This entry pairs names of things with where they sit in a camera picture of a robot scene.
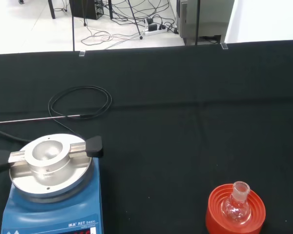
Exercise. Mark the red ribbed flask stand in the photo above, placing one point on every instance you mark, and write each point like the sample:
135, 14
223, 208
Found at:
234, 228

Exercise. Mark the black bench cloth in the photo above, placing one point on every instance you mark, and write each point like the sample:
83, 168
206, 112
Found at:
161, 126

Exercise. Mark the white power strip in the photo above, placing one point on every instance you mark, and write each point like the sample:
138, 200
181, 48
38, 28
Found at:
156, 31

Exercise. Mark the clear plastic cloth clip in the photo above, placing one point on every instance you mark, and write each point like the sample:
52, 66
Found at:
224, 46
82, 53

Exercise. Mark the black tripod leg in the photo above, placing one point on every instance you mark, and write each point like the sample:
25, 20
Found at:
136, 22

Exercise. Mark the thin black upright pole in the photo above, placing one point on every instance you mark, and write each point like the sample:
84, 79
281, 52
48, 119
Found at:
73, 29
197, 24

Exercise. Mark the grey metal cabinet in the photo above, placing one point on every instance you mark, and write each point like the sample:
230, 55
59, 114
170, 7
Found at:
210, 17

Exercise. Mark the black computer tower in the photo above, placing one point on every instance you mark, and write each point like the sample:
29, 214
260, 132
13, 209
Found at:
92, 9

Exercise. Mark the heater with blue base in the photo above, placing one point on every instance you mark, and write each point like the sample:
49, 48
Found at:
51, 212

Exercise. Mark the black table leg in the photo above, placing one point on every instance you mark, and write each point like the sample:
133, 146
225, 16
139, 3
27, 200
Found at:
51, 9

